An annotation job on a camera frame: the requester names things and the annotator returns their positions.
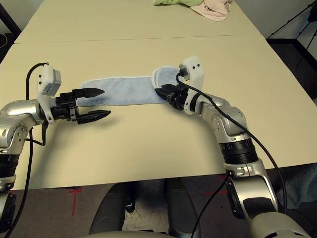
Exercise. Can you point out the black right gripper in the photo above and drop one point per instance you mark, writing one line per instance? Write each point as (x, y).
(177, 98)

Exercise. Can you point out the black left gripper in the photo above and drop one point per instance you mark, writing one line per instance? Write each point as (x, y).
(65, 107)

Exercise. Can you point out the light blue terry towel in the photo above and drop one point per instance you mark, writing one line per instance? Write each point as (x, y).
(123, 90)

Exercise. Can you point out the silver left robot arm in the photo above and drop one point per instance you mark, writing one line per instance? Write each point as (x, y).
(17, 116)

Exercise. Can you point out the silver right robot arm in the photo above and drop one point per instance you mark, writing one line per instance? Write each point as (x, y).
(232, 138)

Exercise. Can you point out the green terry towel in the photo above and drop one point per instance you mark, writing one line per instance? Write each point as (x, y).
(173, 2)

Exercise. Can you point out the pink terry towel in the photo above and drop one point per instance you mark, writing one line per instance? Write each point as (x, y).
(213, 10)

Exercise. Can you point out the grey left robot leg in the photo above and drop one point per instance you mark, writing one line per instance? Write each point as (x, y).
(109, 213)

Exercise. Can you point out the grey robot leg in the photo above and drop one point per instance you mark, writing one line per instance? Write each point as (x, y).
(109, 213)
(184, 210)

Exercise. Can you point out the grey right robot leg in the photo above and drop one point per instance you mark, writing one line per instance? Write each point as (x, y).
(184, 210)

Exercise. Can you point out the grey robot torso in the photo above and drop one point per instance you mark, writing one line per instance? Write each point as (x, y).
(128, 235)

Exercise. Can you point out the black low cabinet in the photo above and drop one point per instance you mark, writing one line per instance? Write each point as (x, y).
(294, 52)

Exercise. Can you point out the black tripod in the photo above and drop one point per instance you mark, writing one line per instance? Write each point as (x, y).
(289, 21)

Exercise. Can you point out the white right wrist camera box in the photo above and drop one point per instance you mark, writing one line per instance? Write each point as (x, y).
(194, 74)

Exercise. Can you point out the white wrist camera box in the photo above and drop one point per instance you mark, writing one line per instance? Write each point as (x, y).
(194, 74)
(48, 81)

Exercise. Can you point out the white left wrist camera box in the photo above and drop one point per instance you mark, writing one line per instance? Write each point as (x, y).
(48, 81)

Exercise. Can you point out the wooden side table black frame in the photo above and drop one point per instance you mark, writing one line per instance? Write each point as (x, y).
(11, 21)

